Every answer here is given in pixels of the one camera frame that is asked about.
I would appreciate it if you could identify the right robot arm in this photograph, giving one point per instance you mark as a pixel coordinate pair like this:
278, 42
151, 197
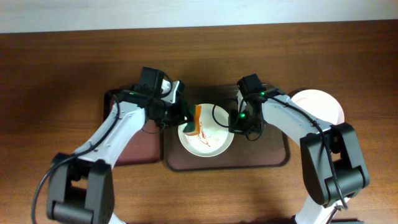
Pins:
333, 165

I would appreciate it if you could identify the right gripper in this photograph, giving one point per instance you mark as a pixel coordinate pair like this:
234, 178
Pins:
234, 126

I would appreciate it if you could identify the white plate stained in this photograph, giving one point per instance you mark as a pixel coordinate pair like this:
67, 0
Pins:
212, 139
320, 104

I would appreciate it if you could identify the black tray with red water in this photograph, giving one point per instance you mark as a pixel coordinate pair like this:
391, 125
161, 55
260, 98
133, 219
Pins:
143, 147

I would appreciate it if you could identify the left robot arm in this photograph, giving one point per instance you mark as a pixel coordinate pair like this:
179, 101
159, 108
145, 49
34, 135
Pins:
81, 184

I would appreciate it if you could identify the green and orange sponge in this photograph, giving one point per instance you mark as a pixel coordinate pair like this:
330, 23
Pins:
193, 121

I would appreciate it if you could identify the large brown serving tray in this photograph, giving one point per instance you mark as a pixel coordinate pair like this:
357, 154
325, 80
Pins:
270, 150

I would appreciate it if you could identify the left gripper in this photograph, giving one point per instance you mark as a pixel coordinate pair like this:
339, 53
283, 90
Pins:
179, 106

